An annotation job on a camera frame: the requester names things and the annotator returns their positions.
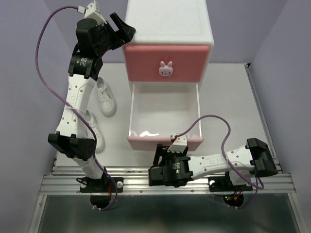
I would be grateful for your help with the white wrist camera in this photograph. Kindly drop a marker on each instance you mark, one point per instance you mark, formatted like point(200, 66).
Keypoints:
point(92, 11)
point(179, 144)

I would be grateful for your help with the white shoe cabinet frame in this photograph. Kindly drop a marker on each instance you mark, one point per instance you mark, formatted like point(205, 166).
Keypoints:
point(170, 22)

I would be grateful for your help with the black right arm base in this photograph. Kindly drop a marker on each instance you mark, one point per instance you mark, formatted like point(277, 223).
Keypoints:
point(218, 183)

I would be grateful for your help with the white sneaker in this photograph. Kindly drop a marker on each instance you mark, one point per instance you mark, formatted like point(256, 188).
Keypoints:
point(90, 118)
point(106, 99)

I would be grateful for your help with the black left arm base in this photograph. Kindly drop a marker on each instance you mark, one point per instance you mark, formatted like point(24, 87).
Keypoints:
point(102, 185)

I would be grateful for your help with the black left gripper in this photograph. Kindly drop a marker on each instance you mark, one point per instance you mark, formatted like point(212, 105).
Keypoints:
point(126, 35)

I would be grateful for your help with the aluminium mounting rail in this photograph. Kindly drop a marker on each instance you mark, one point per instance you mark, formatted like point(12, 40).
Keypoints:
point(62, 181)

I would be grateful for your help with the white sneaker far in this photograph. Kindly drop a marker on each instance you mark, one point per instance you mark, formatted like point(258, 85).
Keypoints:
point(106, 99)

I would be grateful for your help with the light pink drawer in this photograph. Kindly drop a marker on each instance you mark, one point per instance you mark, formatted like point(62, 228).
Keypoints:
point(159, 110)

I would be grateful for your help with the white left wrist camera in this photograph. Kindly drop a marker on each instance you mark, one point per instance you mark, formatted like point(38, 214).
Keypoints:
point(92, 11)

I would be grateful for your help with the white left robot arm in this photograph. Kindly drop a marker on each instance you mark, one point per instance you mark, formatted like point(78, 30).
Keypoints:
point(70, 137)

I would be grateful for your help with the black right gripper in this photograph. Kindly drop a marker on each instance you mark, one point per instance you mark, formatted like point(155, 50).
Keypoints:
point(162, 151)

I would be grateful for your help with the white sneaker near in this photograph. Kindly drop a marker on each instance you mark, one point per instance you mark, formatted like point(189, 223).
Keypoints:
point(90, 118)

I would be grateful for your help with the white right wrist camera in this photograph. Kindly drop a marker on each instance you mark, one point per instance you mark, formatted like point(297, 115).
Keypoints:
point(179, 144)

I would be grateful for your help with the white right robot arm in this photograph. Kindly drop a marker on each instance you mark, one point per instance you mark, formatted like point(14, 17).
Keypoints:
point(252, 160)

